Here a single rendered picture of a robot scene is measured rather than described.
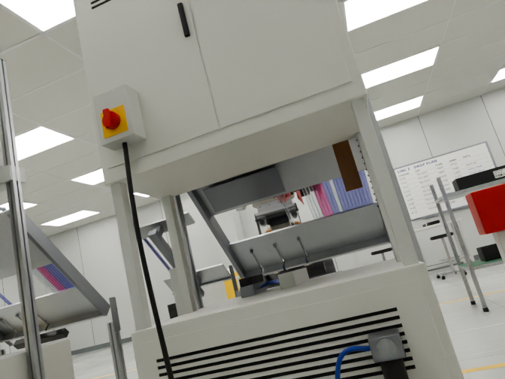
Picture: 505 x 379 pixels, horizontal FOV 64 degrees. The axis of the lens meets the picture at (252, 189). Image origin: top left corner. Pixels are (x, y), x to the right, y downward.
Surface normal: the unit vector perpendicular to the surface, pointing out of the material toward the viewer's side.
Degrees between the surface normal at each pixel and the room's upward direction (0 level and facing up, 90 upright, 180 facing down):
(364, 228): 137
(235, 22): 90
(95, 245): 90
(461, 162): 90
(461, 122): 90
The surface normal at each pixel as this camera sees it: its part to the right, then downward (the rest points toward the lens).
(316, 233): -0.02, 0.60
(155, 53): -0.29, -0.14
